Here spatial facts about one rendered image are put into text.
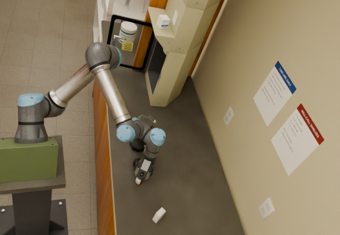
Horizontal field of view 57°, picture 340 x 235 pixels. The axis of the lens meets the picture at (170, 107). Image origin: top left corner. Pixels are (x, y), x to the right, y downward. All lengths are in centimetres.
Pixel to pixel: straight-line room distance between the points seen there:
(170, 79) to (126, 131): 78
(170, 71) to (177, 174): 64
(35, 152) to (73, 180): 132
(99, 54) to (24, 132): 52
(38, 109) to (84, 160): 141
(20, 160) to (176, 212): 83
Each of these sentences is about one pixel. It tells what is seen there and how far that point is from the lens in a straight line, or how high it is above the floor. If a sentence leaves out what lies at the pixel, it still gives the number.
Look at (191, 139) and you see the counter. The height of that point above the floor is 94.
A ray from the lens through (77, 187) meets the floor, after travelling 283.
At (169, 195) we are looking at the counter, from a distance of 182.
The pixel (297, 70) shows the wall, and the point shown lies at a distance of 159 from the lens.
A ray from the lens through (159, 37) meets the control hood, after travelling 184.
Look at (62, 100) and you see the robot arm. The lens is 170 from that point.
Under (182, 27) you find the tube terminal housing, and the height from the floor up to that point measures 159.
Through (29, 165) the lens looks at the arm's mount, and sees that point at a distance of 166.
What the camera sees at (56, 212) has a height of 1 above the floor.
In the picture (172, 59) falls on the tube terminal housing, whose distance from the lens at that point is 195.
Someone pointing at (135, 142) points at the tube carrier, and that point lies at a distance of 187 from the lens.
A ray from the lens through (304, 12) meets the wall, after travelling 163.
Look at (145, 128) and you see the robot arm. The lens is 150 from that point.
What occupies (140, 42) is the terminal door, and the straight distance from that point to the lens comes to 224.
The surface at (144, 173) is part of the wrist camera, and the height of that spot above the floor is 116.
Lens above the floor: 246
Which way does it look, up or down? 42 degrees down
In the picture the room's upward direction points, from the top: 23 degrees clockwise
